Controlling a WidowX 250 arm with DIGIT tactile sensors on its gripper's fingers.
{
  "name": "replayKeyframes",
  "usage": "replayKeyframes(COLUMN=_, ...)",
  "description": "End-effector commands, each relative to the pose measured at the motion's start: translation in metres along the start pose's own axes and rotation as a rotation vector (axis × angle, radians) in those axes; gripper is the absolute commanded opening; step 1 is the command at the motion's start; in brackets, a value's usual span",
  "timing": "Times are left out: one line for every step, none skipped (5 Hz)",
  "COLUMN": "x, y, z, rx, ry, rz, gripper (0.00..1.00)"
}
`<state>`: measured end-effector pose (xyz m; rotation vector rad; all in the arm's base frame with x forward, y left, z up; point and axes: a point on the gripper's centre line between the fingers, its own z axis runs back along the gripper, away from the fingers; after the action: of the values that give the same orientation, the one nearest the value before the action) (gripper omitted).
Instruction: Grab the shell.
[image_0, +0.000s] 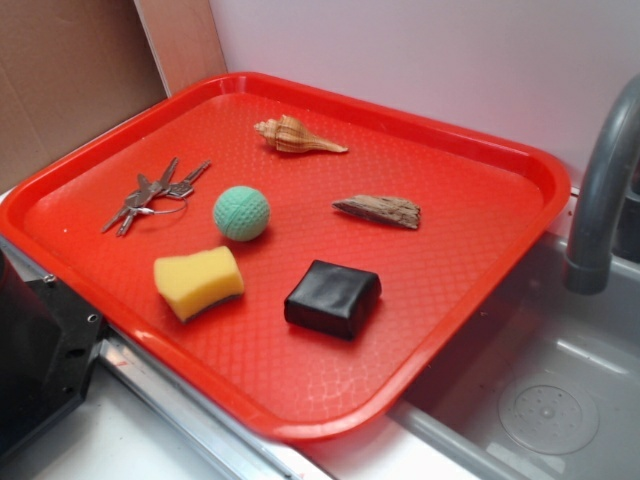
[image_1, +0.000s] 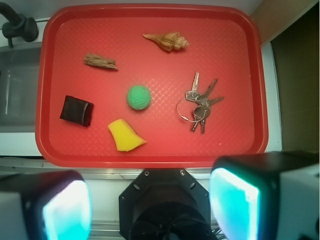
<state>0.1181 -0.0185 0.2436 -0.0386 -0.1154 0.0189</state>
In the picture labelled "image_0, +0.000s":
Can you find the bunch of silver keys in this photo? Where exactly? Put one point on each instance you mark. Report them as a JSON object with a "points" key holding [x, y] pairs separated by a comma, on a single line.
{"points": [[139, 203]]}

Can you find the silver metal rail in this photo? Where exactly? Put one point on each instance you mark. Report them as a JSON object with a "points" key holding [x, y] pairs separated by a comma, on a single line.
{"points": [[140, 422]]}

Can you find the green dimpled ball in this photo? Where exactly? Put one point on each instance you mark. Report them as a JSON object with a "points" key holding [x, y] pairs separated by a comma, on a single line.
{"points": [[241, 213]]}

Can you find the grey plastic sink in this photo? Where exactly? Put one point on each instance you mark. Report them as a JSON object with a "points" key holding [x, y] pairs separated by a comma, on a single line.
{"points": [[540, 383]]}

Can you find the yellow sponge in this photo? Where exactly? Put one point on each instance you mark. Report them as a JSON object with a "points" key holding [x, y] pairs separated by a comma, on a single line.
{"points": [[191, 284]]}

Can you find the striped conch shell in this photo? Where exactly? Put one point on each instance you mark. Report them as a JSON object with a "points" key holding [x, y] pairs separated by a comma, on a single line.
{"points": [[289, 135]]}

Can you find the red plastic tray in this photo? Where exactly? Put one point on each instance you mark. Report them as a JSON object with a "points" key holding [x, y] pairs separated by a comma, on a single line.
{"points": [[484, 202]]}

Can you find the black wrapped block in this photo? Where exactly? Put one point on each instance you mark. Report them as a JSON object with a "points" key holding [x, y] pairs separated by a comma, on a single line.
{"points": [[332, 299]]}

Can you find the brown wood piece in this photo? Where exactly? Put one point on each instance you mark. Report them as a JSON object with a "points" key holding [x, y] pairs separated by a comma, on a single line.
{"points": [[387, 210]]}

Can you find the grey faucet spout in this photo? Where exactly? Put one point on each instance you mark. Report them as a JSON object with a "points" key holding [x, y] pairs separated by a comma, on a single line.
{"points": [[606, 218]]}

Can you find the brown cardboard panel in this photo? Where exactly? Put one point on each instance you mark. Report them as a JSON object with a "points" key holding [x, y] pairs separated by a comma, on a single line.
{"points": [[72, 70]]}

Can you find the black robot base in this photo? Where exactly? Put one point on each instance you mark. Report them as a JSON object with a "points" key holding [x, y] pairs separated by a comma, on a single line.
{"points": [[50, 338]]}

